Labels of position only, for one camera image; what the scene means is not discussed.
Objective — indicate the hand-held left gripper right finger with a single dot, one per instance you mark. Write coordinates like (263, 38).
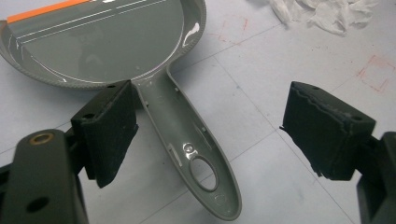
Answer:
(327, 137)

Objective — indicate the white paper scraps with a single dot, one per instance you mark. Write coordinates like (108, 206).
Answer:
(323, 14)

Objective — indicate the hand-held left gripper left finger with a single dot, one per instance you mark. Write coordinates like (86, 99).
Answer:
(106, 133)

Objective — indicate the grey dustpan with orange edge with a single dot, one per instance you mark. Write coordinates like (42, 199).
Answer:
(109, 46)

